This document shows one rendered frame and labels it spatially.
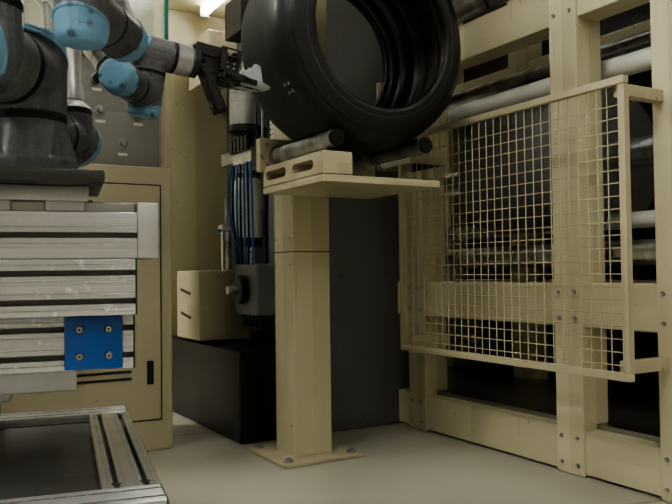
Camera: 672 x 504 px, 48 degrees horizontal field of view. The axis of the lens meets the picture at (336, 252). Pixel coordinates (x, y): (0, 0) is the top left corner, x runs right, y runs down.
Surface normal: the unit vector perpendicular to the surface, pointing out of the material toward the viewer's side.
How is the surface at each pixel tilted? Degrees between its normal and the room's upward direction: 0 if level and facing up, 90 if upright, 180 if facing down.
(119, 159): 90
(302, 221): 90
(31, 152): 73
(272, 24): 93
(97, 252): 90
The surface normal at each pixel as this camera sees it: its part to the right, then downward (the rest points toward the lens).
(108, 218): 0.34, -0.03
